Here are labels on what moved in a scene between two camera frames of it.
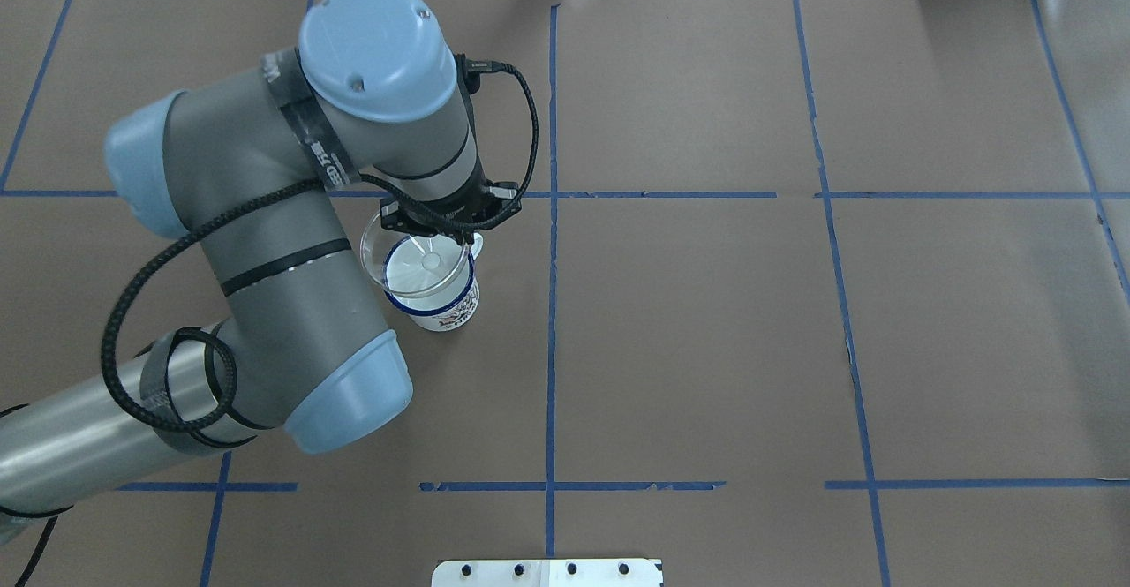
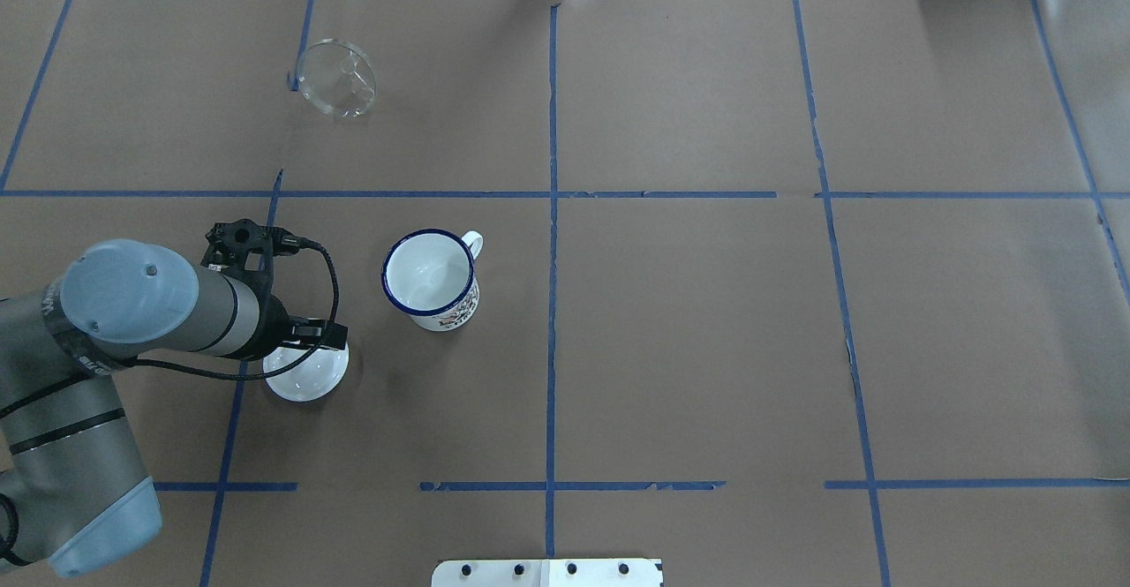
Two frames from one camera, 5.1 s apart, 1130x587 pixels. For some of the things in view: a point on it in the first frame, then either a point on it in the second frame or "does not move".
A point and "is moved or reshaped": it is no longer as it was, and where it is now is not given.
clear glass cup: x=412 y=265 is moved or reshaped
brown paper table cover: x=818 y=282 does not move
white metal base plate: x=599 y=572 does not move
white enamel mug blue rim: x=432 y=282 does not move
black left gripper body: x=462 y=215 -> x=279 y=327
